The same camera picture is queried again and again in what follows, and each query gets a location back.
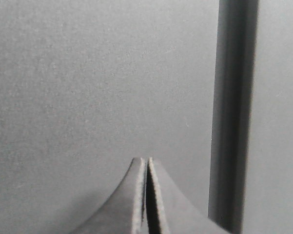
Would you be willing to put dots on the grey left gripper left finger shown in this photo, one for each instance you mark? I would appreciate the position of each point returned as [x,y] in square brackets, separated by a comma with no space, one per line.
[122,212]

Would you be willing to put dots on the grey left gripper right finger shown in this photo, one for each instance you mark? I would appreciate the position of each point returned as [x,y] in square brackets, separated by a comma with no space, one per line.
[168,209]

